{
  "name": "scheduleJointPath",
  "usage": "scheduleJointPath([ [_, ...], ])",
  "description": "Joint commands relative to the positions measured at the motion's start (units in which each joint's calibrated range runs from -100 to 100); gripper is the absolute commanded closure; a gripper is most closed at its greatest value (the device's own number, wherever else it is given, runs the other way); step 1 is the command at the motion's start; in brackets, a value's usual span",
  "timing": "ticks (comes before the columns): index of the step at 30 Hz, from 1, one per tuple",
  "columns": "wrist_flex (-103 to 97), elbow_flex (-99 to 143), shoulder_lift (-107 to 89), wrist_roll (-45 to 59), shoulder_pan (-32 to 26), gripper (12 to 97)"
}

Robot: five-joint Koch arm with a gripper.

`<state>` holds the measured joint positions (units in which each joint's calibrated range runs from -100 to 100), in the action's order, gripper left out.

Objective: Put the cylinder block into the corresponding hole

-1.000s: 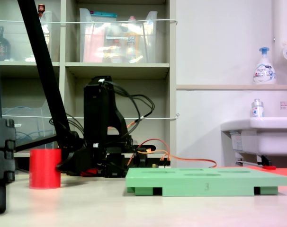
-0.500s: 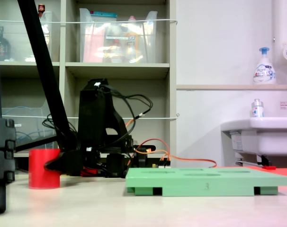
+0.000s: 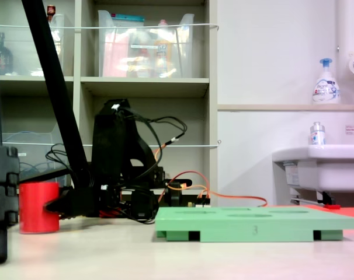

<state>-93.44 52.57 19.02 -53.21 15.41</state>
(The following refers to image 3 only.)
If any clear plastic storage bin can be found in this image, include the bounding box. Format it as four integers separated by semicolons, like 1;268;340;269
97;10;195;78
0;13;66;77
1;132;72;184

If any pink package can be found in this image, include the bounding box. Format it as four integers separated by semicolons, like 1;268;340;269
102;33;130;78

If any white soap pump bottle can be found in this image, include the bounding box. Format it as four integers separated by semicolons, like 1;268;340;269
312;57;341;104

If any red capped bottle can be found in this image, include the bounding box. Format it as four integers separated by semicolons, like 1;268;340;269
46;4;57;23

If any yellow plastic bottle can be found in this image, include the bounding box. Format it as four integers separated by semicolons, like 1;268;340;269
153;19;174;78

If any thin black servo wire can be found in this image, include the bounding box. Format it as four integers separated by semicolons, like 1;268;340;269
136;115;188;152

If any long orange looped wire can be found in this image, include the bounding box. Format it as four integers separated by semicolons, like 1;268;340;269
153;136;268;208

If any metal sink bracket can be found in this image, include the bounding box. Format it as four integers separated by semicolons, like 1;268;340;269
290;186;337;205

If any blue edged pouch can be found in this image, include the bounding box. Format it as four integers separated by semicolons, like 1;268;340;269
112;13;145;33

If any green shape sorter board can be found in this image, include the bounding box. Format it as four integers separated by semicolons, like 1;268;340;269
155;206;354;243

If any beige shelf unit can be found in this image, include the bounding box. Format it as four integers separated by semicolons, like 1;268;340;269
0;0;218;207

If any white shelf safety cord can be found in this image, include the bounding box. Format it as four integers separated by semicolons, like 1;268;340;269
0;23;220;32
1;141;222;148

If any dark glass bottle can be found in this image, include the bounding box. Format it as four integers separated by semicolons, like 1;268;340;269
0;31;14;76

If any red cylinder block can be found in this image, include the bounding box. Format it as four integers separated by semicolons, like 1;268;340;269
18;181;60;235

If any black tripod brace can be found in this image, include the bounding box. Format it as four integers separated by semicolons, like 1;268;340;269
18;165;72;185

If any small clear bottle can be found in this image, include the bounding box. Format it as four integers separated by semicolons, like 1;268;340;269
309;121;327;146

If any white sink basin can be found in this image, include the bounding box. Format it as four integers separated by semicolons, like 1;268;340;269
272;144;354;193

